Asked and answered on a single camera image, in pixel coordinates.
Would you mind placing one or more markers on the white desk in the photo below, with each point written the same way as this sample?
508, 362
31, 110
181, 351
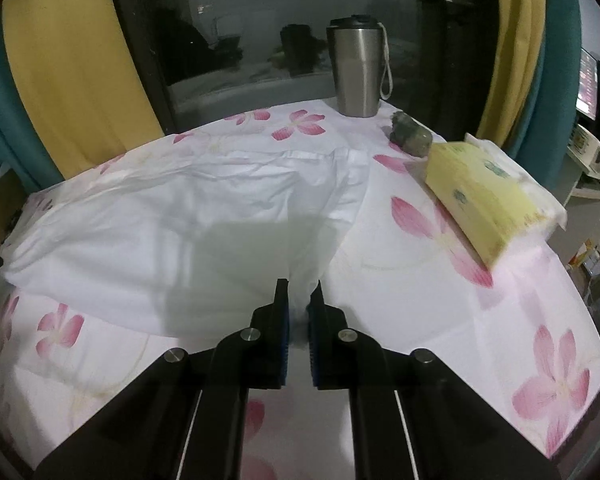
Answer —
587, 185

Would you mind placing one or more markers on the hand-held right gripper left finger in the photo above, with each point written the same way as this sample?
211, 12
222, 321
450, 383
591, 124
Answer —
282, 340

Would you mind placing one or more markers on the stainless steel tumbler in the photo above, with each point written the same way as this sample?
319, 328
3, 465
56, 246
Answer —
357, 70

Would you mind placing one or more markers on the pink floral tablecloth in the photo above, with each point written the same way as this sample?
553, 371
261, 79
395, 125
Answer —
430, 335

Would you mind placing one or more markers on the yellow curtain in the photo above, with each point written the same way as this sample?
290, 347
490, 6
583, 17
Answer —
75, 70
517, 50

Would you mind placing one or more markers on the grey-green stone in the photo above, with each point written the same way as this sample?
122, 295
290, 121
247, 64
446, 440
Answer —
410, 135

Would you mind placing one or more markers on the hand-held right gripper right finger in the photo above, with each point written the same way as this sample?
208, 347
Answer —
314, 340

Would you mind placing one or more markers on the white shirt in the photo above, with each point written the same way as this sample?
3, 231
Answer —
155, 240

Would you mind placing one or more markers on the teal curtain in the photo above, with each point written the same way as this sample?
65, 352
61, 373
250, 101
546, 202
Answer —
5, 110
555, 70

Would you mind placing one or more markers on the computer monitor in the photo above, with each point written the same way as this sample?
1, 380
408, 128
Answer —
587, 85

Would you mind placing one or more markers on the cardboard box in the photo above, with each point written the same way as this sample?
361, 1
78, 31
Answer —
0, 210

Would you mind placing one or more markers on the yellow tissue pack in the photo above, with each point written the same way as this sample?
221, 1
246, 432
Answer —
480, 195

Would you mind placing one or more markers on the white kettle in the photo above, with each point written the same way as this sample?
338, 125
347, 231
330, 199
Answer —
587, 147

